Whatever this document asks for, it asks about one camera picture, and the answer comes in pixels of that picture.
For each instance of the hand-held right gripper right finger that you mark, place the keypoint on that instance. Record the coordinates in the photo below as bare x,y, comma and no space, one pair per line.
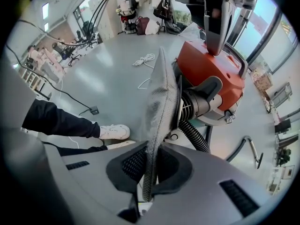
199,196

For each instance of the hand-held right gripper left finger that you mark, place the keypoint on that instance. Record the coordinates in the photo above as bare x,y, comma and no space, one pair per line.
93,184

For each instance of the red vacuum cleaner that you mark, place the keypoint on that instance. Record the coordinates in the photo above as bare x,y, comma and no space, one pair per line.
204,71

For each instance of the grey mesh fabric piece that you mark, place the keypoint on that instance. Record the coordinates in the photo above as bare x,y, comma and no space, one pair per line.
161,97

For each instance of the person's right white shoe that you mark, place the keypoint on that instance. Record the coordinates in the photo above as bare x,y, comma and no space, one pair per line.
122,144

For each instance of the person's white shoe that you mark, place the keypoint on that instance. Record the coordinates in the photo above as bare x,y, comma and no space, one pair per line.
122,144
116,131

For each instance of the person's left white shoe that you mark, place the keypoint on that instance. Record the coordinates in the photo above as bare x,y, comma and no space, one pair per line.
116,131

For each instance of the black handbag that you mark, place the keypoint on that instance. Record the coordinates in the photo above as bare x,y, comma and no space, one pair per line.
162,7

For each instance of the cardboard box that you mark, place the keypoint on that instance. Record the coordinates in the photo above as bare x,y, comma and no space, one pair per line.
262,82

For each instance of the metal vacuum wand with nozzle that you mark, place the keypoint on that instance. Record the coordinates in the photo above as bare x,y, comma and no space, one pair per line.
254,149

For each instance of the person's left leg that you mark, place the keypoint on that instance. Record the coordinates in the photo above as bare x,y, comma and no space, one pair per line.
61,119

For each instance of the small black power adapter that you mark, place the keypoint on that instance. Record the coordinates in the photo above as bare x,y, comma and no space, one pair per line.
95,110

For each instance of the maroon backpack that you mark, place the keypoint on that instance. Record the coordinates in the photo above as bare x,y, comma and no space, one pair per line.
142,24

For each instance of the grey metal cart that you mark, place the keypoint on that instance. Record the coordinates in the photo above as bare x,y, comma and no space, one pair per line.
282,95

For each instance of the white locker cabinet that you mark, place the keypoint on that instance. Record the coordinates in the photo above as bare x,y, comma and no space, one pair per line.
106,17

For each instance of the black office chair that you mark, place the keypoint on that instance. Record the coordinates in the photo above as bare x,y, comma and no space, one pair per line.
66,53
86,32

